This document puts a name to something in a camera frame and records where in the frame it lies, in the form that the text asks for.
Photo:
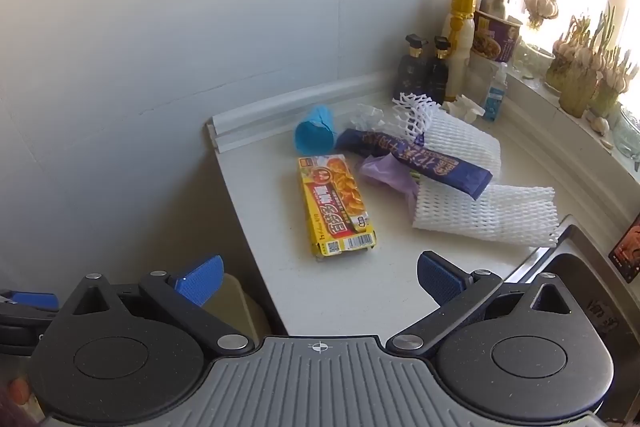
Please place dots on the coarse white foam net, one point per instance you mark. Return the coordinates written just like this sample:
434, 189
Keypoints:
415, 119

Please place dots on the white bottle with yellow cap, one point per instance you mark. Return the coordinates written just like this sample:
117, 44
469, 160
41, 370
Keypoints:
460, 42

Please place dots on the dark picture card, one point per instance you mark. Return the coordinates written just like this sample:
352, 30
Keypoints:
627, 252

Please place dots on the blue paper cup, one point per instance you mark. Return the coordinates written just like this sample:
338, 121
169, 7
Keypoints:
314, 132

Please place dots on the dark soy sauce bottle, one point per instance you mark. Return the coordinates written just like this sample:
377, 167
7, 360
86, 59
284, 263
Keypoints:
440, 69
412, 67

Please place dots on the pot of sprouting garlic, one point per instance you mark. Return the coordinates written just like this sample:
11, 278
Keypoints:
595, 67

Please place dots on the purple instant noodle cup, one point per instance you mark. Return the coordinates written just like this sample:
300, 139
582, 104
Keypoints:
495, 37

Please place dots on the beige trash bin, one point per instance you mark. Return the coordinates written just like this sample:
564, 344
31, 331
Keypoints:
240, 312

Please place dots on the yellow curry box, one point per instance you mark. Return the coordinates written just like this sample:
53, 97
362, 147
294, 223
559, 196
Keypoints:
332, 202

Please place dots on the clear hand sanitizer bottle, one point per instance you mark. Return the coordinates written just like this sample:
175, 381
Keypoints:
495, 94

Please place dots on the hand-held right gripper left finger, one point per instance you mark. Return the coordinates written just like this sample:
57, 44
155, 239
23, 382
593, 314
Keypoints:
202, 282

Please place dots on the steel sink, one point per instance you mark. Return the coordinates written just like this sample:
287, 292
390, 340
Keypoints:
575, 277

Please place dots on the white tissue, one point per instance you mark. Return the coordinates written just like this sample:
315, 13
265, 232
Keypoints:
462, 107
367, 114

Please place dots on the purple plastic bag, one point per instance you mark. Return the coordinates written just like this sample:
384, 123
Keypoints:
382, 172

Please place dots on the hanging garlic bunch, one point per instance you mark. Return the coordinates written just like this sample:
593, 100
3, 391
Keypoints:
540, 4

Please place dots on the fine white foam net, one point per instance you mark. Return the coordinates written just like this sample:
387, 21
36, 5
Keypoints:
465, 139
485, 212

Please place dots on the dark blue snack wrapper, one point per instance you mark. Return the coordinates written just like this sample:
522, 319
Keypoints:
430, 162

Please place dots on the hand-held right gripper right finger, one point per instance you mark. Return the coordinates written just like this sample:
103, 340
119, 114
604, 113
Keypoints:
437, 279

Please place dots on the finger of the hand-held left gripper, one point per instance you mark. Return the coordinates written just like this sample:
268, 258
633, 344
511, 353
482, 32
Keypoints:
30, 300

